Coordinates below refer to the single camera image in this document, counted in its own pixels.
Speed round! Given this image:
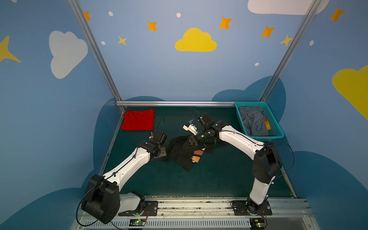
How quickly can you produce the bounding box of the black printed t shirt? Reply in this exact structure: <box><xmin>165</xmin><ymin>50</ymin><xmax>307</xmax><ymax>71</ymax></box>
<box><xmin>161</xmin><ymin>136</ymin><xmax>217</xmax><ymax>172</ymax></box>

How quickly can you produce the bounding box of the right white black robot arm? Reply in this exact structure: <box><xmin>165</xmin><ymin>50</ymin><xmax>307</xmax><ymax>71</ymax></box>
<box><xmin>183</xmin><ymin>113</ymin><xmax>282</xmax><ymax>215</ymax></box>

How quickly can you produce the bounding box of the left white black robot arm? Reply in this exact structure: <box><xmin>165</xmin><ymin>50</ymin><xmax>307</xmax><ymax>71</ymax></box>
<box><xmin>78</xmin><ymin>140</ymin><xmax>166</xmax><ymax>224</ymax></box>

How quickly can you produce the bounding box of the red folded t shirt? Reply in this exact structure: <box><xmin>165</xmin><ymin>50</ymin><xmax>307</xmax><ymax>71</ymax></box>
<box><xmin>121</xmin><ymin>108</ymin><xmax>155</xmax><ymax>131</ymax></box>

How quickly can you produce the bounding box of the grey t shirt in basket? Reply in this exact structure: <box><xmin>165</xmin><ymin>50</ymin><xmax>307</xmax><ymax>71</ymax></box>
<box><xmin>239</xmin><ymin>106</ymin><xmax>268</xmax><ymax>137</ymax></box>

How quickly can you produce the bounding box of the teal plastic basket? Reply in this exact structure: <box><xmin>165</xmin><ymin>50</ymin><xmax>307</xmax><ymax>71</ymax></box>
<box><xmin>235</xmin><ymin>102</ymin><xmax>285</xmax><ymax>142</ymax></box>

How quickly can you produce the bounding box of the yellow garment in basket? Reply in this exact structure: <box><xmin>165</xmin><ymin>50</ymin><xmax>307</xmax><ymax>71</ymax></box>
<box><xmin>264</xmin><ymin>120</ymin><xmax>271</xmax><ymax>130</ymax></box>

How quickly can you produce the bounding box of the left green circuit board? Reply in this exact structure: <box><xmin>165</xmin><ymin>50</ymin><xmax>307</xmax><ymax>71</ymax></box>
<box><xmin>129</xmin><ymin>219</ymin><xmax>146</xmax><ymax>227</ymax></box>

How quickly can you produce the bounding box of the green circuit board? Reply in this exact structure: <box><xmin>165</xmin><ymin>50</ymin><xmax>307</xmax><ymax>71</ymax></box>
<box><xmin>129</xmin><ymin>219</ymin><xmax>146</xmax><ymax>227</ymax></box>
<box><xmin>250</xmin><ymin>218</ymin><xmax>267</xmax><ymax>230</ymax></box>

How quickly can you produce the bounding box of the right green circuit board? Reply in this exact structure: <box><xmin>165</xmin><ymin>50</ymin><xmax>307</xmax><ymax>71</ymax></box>
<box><xmin>250</xmin><ymin>218</ymin><xmax>267</xmax><ymax>230</ymax></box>

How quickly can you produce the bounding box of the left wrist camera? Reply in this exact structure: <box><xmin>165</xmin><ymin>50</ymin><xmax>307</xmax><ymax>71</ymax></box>
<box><xmin>149</xmin><ymin>131</ymin><xmax>167</xmax><ymax>146</ymax></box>

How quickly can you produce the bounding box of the left side floor rail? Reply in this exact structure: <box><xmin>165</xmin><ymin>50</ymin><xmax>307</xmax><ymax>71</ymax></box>
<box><xmin>99</xmin><ymin>114</ymin><xmax>123</xmax><ymax>175</ymax></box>

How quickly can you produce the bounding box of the floor rail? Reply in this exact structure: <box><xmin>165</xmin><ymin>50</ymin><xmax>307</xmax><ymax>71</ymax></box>
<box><xmin>99</xmin><ymin>114</ymin><xmax>123</xmax><ymax>175</ymax></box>
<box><xmin>281</xmin><ymin>167</ymin><xmax>297</xmax><ymax>198</ymax></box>

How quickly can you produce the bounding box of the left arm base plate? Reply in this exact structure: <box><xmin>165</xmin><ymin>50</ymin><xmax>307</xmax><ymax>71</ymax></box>
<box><xmin>118</xmin><ymin>200</ymin><xmax>159</xmax><ymax>217</ymax></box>

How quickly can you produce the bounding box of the horizontal aluminium frame rail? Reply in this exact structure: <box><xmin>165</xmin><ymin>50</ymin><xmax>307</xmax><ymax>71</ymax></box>
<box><xmin>116</xmin><ymin>101</ymin><xmax>236</xmax><ymax>107</ymax></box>

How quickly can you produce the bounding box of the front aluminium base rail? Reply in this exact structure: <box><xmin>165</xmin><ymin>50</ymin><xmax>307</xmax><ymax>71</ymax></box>
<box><xmin>71</xmin><ymin>196</ymin><xmax>320</xmax><ymax>230</ymax></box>

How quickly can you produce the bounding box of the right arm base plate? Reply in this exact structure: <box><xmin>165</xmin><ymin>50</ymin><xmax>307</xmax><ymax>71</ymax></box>
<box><xmin>230</xmin><ymin>199</ymin><xmax>273</xmax><ymax>216</ymax></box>

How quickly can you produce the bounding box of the left aluminium corner post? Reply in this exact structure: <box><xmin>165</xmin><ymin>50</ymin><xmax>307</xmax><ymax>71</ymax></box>
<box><xmin>68</xmin><ymin>0</ymin><xmax>121</xmax><ymax>101</ymax></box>

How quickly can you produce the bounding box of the aluminium corner post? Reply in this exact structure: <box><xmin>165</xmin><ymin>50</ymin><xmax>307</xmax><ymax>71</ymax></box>
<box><xmin>68</xmin><ymin>0</ymin><xmax>121</xmax><ymax>101</ymax></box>
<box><xmin>259</xmin><ymin>0</ymin><xmax>322</xmax><ymax>102</ymax></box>

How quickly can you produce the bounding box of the right side floor rail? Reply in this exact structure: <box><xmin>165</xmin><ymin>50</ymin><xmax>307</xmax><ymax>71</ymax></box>
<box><xmin>281</xmin><ymin>167</ymin><xmax>297</xmax><ymax>198</ymax></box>

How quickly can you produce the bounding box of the right aluminium corner post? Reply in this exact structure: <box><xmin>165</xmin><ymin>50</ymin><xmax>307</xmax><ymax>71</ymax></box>
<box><xmin>259</xmin><ymin>0</ymin><xmax>322</xmax><ymax>102</ymax></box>

